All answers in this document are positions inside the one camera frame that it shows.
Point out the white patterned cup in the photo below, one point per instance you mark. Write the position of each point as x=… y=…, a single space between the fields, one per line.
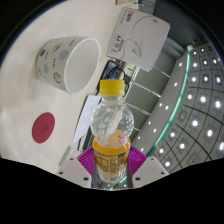
x=80 y=65

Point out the group of ceiling lights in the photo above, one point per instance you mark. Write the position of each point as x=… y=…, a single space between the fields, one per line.
x=195 y=123

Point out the flat round red coaster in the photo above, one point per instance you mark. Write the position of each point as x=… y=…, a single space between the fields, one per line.
x=43 y=128

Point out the yellow-capped clear drink bottle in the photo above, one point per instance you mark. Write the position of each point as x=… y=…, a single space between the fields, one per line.
x=111 y=160

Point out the white printed paper sheet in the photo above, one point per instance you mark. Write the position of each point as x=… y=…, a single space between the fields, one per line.
x=85 y=116

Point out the white paper ream box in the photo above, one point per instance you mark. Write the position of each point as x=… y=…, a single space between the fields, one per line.
x=138 y=36

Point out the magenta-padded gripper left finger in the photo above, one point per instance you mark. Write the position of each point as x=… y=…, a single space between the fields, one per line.
x=75 y=171

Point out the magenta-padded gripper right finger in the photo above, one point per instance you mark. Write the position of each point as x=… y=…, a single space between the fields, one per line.
x=150 y=170

